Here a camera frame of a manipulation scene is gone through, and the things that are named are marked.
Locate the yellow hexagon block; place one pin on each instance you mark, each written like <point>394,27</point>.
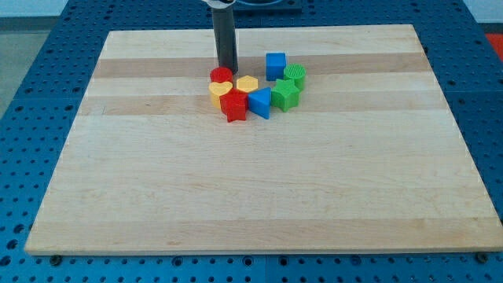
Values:
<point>247,83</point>

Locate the green cylinder block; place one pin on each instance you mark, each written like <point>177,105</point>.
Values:
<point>297,73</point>

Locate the green star block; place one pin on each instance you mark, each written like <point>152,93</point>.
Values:
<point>285,94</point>

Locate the blue triangle block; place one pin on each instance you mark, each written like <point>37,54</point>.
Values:
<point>259,102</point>

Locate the blue cube block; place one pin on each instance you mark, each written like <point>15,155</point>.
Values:
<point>275,65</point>

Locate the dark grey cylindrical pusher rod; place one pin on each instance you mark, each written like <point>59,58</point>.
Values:
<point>225,35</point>

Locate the red star block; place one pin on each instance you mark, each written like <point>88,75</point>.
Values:
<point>234,105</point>

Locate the yellow heart block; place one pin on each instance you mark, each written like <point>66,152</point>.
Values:
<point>216,90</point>

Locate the red cylinder block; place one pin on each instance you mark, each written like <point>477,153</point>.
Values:
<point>221,75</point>

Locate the light wooden board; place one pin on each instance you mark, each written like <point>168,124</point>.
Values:
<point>370,161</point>

